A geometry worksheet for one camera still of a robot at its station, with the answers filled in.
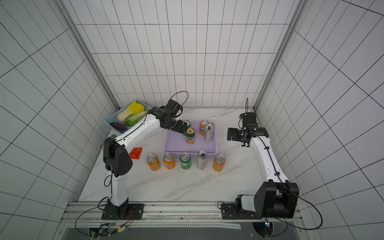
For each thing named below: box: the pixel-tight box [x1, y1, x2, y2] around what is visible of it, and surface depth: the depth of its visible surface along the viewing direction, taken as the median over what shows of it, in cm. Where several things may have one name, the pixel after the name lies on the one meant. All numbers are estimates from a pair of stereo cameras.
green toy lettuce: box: [125, 111, 148, 127], surface depth 108 cm
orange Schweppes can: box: [212, 154, 226, 172], surface depth 83 cm
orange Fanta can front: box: [163, 152, 176, 170], surface depth 83 cm
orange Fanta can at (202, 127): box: [200, 120, 209, 136], surface depth 98 cm
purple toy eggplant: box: [109, 122, 131, 131], surface depth 104 cm
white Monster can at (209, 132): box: [205, 123, 215, 142], surface depth 93 cm
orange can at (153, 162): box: [146, 153, 161, 171], surface depth 83 cm
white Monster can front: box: [196, 150, 207, 170], surface depth 80 cm
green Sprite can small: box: [180, 152, 192, 170], surface depth 83 cm
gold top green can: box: [185, 127, 196, 145], surface depth 94 cm
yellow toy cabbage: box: [117, 99, 145, 123], surface depth 112 cm
